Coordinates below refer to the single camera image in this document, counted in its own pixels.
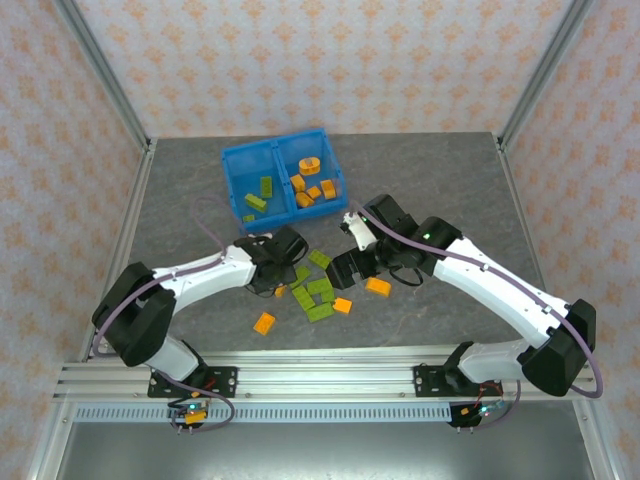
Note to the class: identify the long orange lego brick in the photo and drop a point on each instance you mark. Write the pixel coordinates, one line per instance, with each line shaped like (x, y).
(378, 287)

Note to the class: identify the orange sloped lego brick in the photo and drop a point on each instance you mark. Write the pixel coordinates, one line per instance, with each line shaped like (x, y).
(314, 192)
(305, 200)

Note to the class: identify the orange round lego piece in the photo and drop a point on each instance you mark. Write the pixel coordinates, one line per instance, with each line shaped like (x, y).
(309, 165)

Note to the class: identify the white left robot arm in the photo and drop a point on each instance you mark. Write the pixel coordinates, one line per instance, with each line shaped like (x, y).
(210, 275)

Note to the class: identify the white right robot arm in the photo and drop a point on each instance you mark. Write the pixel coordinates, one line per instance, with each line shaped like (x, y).
(500, 300)

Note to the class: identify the square orange lego brick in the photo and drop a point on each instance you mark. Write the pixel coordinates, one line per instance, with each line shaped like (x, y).
(342, 305)

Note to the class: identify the green two-by-four lego brick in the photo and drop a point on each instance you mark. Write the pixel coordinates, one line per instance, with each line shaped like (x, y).
(319, 259)

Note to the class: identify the blue plastic bin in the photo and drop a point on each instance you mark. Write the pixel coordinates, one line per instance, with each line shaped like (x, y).
(235, 170)
(325, 150)

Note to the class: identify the small circuit board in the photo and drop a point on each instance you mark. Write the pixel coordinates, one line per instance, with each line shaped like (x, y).
(190, 414)
(482, 411)

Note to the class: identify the grey metal shelf panel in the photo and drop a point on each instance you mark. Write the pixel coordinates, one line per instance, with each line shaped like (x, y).
(325, 455)

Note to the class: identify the wide aluminium mounting rail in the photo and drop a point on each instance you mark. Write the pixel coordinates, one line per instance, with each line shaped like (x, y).
(325, 375)

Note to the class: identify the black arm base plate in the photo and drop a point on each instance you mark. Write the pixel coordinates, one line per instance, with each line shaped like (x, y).
(425, 380)
(225, 380)

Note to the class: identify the aluminium side rail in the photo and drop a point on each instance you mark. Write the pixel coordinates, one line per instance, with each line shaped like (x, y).
(131, 215)
(520, 200)

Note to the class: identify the aluminium frame post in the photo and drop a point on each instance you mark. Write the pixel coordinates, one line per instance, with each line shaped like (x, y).
(545, 70)
(100, 70)

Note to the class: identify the short aluminium frame leg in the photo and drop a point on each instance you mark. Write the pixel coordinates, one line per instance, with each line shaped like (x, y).
(595, 445)
(50, 445)

